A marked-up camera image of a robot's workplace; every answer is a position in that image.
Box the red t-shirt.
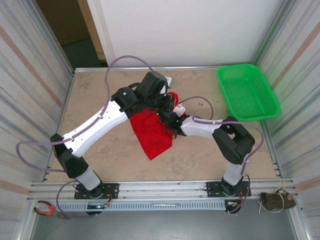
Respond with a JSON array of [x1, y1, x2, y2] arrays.
[[129, 91, 182, 161]]

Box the green plastic basket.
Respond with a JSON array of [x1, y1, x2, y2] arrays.
[[216, 63, 282, 123]]

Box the small silver wrench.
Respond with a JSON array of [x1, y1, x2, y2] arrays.
[[150, 202, 180, 208]]

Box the small circuit board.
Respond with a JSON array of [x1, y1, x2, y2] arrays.
[[86, 203, 111, 210], [224, 200, 243, 209]]

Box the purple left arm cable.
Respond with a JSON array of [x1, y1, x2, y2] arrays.
[[15, 55, 157, 220]]

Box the aluminium table end rail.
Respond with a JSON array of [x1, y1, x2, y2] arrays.
[[73, 65, 253, 73]]

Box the aluminium table side rail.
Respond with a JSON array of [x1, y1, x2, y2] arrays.
[[43, 70, 76, 182], [259, 121, 284, 180]]

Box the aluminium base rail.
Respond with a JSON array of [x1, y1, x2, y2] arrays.
[[26, 178, 300, 202]]

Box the white door frame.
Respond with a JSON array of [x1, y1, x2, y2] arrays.
[[86, 0, 118, 68]]

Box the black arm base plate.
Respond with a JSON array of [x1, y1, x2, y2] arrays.
[[205, 180, 252, 198], [74, 183, 120, 200]]

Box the grey slotted cable duct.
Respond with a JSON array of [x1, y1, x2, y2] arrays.
[[53, 201, 227, 212]]

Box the brown cloth pouch with string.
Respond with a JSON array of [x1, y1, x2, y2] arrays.
[[258, 187, 297, 213]]

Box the orange-handled pliers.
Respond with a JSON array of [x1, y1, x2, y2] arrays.
[[33, 200, 69, 220]]

